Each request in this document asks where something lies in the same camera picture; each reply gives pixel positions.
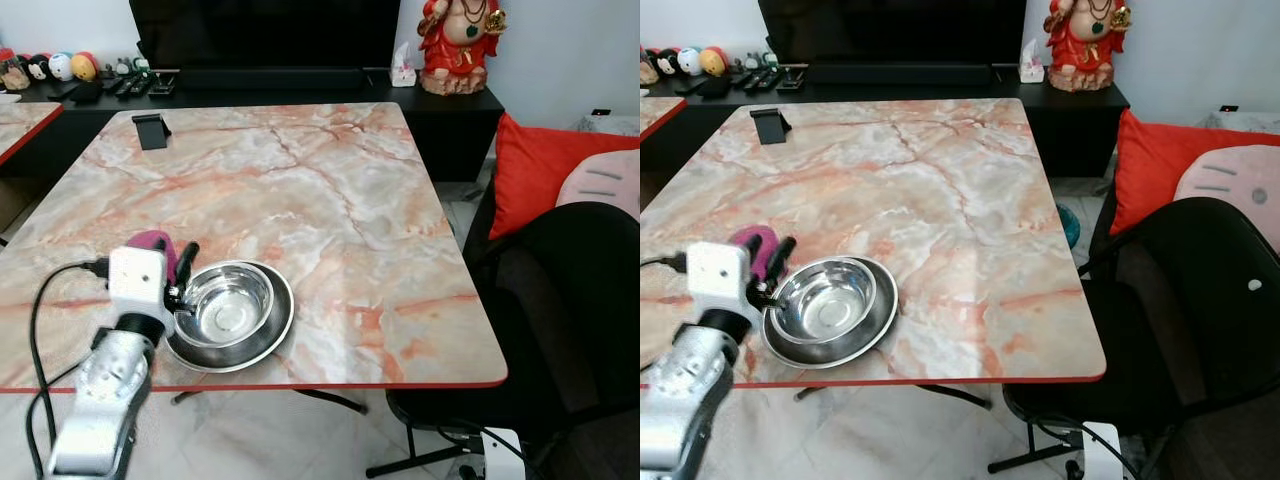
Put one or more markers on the red cushion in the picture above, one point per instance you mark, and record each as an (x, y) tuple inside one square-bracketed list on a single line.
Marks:
[(1150, 165), (535, 165)]

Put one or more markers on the white tissue box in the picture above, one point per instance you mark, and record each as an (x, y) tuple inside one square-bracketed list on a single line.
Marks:
[(1031, 66), (403, 70)]

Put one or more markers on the white blue toy ball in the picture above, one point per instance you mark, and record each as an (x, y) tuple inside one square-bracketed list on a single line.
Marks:
[(690, 61), (60, 66)]

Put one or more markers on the magenta plastic cup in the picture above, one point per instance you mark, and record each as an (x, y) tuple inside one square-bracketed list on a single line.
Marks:
[(148, 240), (762, 262)]

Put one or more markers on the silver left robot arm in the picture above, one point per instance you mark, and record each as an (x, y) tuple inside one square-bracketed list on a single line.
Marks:
[(108, 390), (690, 390)]

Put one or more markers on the marble side table red edge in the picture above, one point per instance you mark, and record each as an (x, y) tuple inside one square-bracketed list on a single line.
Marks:
[(660, 112), (25, 120)]

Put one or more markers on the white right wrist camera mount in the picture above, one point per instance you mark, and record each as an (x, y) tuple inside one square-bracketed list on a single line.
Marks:
[(1101, 452), (503, 455)]

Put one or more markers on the black flat television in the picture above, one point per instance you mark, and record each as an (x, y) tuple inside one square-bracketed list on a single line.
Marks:
[(890, 28), (265, 30)]

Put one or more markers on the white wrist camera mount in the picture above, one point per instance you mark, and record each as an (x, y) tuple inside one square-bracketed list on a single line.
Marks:
[(503, 455), (718, 275), (1101, 452), (138, 278)]

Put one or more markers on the black phone stand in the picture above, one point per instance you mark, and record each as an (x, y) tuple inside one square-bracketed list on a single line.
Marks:
[(152, 132), (771, 127)]

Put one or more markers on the black flat pouch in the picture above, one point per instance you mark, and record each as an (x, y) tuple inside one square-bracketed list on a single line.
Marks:
[(82, 92), (716, 88)]

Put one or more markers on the red laughing buddha statue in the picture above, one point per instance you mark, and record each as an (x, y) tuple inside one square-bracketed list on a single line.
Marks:
[(1087, 48), (460, 50)]

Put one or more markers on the black office chair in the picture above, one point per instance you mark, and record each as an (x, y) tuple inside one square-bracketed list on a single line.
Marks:
[(1190, 330), (570, 320)]

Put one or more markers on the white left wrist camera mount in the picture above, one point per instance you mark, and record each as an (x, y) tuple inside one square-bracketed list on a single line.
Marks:
[(718, 275), (138, 278)]

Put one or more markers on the stainless steel plate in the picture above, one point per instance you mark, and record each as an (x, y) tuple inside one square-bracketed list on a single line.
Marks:
[(272, 340), (880, 325)]

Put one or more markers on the brown plush toy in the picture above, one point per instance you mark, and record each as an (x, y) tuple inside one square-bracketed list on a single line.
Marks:
[(13, 72), (648, 68)]

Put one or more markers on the yellow orange toy ball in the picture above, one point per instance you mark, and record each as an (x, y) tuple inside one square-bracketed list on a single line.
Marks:
[(714, 62), (85, 66)]

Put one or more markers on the teal round object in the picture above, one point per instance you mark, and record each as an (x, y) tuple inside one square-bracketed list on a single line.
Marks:
[(1069, 226)]

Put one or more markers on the pink face pillow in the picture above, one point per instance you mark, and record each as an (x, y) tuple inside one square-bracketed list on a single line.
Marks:
[(1235, 190), (605, 180)]

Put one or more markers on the black white toy ball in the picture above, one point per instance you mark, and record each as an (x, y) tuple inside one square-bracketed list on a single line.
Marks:
[(667, 62), (39, 67)]

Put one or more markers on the black remote control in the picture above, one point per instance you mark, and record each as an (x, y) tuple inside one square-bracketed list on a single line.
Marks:
[(763, 82), (136, 87), (743, 81), (113, 86)]

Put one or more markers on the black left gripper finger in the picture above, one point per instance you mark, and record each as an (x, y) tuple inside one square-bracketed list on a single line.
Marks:
[(780, 257), (187, 262), (160, 243), (755, 243)]

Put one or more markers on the stainless steel bowl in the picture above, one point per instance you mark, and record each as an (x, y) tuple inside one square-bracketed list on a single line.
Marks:
[(225, 305), (825, 300)]

